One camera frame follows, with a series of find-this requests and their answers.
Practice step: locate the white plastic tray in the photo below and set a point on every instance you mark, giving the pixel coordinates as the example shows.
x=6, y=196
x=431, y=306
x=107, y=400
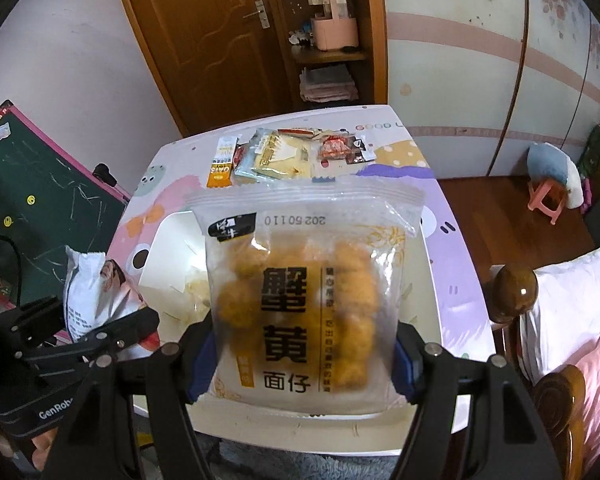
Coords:
x=427, y=290

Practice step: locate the white and orange snack packet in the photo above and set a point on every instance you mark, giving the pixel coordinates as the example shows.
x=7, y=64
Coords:
x=85, y=300

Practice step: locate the floral sliding wardrobe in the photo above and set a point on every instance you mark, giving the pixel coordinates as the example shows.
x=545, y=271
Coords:
x=480, y=85

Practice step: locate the small red snack packet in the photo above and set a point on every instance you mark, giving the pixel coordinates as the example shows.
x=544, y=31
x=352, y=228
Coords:
x=239, y=154

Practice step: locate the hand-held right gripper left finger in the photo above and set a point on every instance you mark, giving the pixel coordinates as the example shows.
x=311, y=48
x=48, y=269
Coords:
x=203, y=362

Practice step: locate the small shelf figurines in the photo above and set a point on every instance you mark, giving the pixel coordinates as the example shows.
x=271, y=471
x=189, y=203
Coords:
x=300, y=36

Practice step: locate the brown wooden shelf unit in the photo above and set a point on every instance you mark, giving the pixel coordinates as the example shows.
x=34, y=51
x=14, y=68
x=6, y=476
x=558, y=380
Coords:
x=370, y=30

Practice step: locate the red snack in clear packet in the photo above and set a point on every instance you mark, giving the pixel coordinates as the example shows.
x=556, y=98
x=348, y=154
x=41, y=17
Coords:
x=337, y=150

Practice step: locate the pink plastic stool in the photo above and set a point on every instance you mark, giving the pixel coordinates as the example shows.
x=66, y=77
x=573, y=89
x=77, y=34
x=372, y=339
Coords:
x=547, y=200

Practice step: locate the black chalkboard knob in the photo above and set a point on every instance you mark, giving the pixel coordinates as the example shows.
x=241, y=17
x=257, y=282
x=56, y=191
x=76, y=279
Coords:
x=105, y=172

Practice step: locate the stack of folded cloths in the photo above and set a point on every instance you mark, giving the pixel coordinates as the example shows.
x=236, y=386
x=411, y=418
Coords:
x=327, y=85

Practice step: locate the pink storage basket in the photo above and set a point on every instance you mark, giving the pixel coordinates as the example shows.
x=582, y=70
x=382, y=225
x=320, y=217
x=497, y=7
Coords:
x=332, y=30

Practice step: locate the blue and white cushion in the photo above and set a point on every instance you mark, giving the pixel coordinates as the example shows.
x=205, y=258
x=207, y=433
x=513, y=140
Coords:
x=550, y=162

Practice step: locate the pale green snack packet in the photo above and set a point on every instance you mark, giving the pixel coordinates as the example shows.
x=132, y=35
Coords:
x=249, y=165

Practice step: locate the grey fluffy rug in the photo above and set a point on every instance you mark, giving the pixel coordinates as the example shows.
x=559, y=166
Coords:
x=260, y=460

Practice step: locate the clear bag of yellow balls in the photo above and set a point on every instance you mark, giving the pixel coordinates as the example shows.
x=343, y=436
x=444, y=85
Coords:
x=280, y=270

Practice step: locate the white pillow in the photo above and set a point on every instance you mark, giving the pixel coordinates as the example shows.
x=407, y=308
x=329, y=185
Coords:
x=570, y=290

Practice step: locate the green chalkboard with pink frame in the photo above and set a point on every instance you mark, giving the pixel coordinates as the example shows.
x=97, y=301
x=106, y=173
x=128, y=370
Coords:
x=35, y=170

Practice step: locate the brown wooden door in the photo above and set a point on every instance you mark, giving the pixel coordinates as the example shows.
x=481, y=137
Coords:
x=195, y=45

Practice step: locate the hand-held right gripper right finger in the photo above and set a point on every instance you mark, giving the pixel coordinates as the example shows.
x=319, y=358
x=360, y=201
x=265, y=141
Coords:
x=405, y=365

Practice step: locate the orange and white bar packet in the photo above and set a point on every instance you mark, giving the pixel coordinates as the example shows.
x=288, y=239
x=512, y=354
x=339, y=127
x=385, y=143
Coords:
x=220, y=167

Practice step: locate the cream yellow snack packet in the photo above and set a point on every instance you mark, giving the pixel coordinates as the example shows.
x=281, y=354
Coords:
x=290, y=160

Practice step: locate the cartoon printed table cover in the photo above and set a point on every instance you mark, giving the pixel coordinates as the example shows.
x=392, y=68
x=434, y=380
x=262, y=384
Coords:
x=450, y=240

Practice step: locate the wooden bed frame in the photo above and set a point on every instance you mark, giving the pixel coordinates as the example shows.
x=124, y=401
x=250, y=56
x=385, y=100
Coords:
x=515, y=292

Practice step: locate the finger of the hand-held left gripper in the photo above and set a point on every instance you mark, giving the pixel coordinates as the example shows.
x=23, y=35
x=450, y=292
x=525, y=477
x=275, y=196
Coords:
x=130, y=327

